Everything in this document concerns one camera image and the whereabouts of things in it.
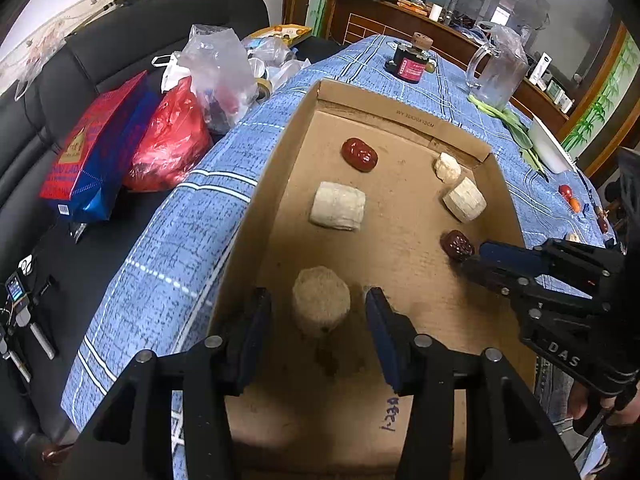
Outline white tube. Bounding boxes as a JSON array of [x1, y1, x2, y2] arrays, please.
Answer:
[[532, 52, 553, 83]]

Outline yellow packet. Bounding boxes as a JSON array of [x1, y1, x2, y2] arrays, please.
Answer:
[[250, 24, 312, 43]]

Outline clear glass pitcher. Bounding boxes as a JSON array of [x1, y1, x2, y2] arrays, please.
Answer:
[[465, 21, 530, 110]]

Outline green vegetable stalks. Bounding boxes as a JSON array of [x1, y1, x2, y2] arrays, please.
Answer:
[[468, 94, 548, 176]]

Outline red and blue snack bag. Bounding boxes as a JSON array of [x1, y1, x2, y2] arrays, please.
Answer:
[[40, 71, 166, 223]]

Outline white plastic basin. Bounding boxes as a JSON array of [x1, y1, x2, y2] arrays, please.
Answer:
[[527, 115, 576, 173]]

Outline black leather sofa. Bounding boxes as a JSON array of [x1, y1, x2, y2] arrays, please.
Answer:
[[0, 0, 341, 461]]

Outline black jar with red label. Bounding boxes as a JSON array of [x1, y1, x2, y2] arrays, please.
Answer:
[[385, 32, 437, 83]]

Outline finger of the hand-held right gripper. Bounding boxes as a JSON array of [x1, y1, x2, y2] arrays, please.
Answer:
[[479, 241, 549, 279], [460, 257, 539, 311]]

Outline person's right hand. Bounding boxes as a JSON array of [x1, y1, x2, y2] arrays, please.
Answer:
[[567, 382, 640, 426]]

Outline brown cardboard box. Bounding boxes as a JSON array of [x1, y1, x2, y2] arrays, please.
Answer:
[[207, 79, 538, 480]]

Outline black braided cord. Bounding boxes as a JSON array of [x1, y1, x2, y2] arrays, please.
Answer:
[[570, 405, 608, 461]]

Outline wooden counter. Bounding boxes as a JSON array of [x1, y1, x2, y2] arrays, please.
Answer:
[[327, 0, 571, 121]]

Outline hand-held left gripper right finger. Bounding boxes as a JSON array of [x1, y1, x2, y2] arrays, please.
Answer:
[[364, 286, 581, 480]]

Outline white plastic bag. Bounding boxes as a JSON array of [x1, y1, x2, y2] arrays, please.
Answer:
[[151, 52, 193, 93]]

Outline red plastic bag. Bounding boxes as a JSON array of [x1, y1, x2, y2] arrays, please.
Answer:
[[122, 76, 213, 193]]

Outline brown wooden stool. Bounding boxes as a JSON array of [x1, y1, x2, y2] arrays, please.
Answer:
[[42, 445, 76, 466]]

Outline clear plastic wrap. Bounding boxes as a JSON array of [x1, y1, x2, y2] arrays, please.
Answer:
[[15, 30, 66, 101]]

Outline small device with screen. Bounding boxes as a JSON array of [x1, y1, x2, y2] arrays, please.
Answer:
[[4, 270, 31, 328]]

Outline blue plaid tablecloth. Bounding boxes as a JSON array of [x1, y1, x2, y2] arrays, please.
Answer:
[[60, 32, 616, 480]]

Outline crumpled clear plastic bag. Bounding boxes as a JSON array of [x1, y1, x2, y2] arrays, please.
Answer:
[[242, 35, 313, 91]]

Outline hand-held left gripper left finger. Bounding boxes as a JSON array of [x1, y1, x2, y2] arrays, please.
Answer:
[[60, 287, 273, 480]]

